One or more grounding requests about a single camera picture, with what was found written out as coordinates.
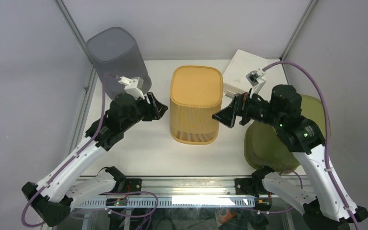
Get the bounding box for green slatted bin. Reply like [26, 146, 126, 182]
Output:
[244, 95, 325, 172]

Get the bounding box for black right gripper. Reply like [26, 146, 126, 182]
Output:
[211, 88, 282, 127]

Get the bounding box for white perforated plastic basket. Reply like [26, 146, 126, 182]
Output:
[223, 49, 276, 98]

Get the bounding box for white slotted cable duct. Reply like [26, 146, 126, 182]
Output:
[75, 195, 255, 209]

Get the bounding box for yellow slatted bin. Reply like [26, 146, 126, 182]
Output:
[169, 65, 223, 145]

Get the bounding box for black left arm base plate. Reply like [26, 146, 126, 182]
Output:
[109, 178, 142, 194]

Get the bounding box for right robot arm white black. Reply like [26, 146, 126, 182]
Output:
[212, 85, 368, 230]

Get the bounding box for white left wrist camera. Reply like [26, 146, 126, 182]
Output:
[118, 76, 145, 99]

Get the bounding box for large grey slatted bin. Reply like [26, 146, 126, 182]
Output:
[86, 27, 152, 100]

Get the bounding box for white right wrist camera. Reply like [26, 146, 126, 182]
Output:
[244, 69, 266, 99]

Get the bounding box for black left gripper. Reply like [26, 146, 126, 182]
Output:
[122, 92, 168, 131]

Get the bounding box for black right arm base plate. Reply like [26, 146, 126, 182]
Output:
[234, 178, 259, 197]

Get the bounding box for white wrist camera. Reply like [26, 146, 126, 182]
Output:
[118, 76, 145, 99]
[244, 69, 266, 99]

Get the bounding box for aluminium mounting rail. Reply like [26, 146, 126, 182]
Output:
[48, 175, 309, 199]

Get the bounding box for orange object under table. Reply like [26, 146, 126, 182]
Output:
[218, 208, 237, 224]

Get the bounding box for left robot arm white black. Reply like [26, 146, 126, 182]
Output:
[21, 92, 168, 228]

